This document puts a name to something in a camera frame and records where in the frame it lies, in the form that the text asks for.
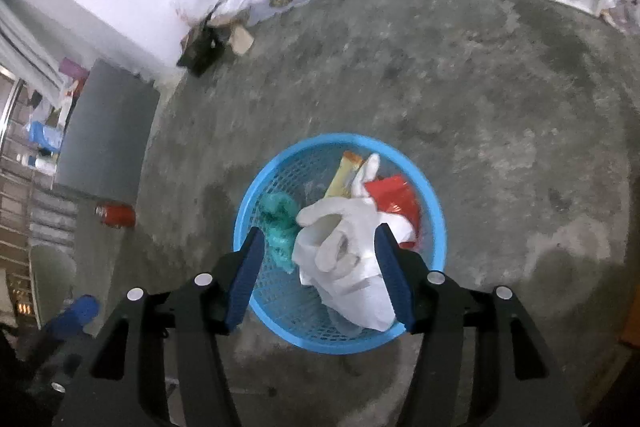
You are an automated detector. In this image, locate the yellow snack packet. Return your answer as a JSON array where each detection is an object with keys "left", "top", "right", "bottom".
[{"left": 325, "top": 151, "right": 365, "bottom": 200}]

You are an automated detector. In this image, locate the tall white bottle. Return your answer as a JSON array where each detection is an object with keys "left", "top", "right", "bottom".
[{"left": 57, "top": 89, "right": 76, "bottom": 130}]

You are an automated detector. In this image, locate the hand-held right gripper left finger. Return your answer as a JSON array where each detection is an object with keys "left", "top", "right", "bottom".
[{"left": 52, "top": 226, "right": 266, "bottom": 427}]

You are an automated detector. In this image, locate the dark bag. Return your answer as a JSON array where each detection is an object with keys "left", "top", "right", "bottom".
[{"left": 176, "top": 24, "right": 223, "bottom": 78}]

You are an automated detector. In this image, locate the cardboard piece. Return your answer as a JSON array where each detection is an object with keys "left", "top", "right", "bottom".
[{"left": 227, "top": 24, "right": 255, "bottom": 56}]

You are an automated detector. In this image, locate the teal fluffy cloth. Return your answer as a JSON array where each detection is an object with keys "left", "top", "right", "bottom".
[{"left": 257, "top": 194, "right": 301, "bottom": 275}]

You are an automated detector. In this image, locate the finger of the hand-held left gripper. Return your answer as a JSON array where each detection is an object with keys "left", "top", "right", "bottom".
[{"left": 25, "top": 296, "right": 100, "bottom": 395}]

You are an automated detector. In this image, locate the red plastic wrapper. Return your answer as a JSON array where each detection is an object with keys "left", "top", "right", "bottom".
[{"left": 365, "top": 174, "right": 422, "bottom": 250}]

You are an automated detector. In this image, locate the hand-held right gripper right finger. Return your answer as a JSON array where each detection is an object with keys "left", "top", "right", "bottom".
[{"left": 374, "top": 223, "right": 583, "bottom": 427}]

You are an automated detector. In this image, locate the metal railing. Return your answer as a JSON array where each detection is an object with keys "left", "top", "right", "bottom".
[{"left": 0, "top": 77, "right": 61, "bottom": 308}]

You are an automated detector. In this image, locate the blue plastic mesh basket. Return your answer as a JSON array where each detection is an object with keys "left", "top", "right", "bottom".
[{"left": 233, "top": 133, "right": 447, "bottom": 354}]

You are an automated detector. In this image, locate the red can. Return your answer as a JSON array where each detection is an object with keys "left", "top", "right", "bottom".
[{"left": 95, "top": 202, "right": 137, "bottom": 229}]

